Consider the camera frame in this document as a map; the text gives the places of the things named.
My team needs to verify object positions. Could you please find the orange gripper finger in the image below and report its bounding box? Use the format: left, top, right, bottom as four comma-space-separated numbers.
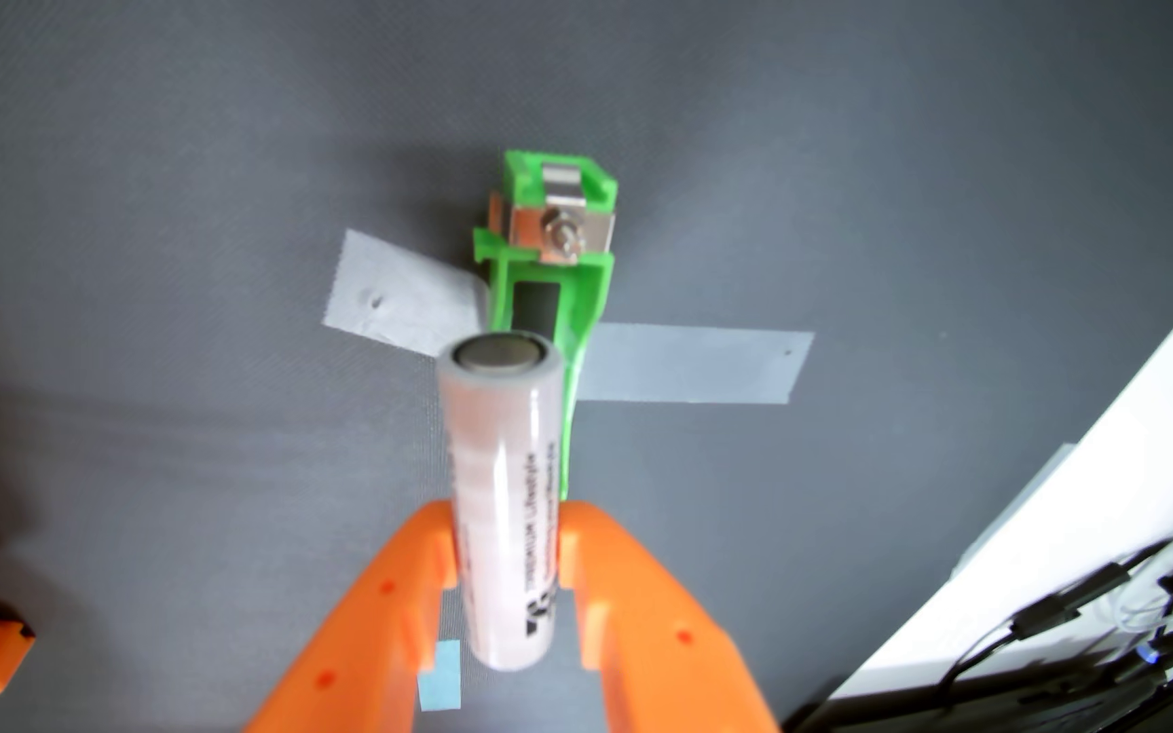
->
245, 499, 460, 733
557, 501, 781, 733

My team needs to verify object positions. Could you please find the grey tape strip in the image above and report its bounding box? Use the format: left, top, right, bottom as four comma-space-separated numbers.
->
322, 228, 491, 360
574, 322, 816, 407

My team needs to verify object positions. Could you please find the light blue tape square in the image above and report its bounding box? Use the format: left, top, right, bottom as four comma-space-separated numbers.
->
416, 639, 462, 712

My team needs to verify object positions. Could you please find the dark grey mat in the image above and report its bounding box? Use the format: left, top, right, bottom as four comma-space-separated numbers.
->
0, 0, 1173, 733

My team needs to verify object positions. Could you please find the white cylindrical battery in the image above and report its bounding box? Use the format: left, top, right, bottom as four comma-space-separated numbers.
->
436, 331, 565, 673

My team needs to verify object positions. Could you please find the black cable with adapter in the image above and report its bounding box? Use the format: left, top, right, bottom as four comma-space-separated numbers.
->
937, 540, 1173, 704

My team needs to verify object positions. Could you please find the green battery holder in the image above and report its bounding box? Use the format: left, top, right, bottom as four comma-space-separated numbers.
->
472, 149, 619, 502

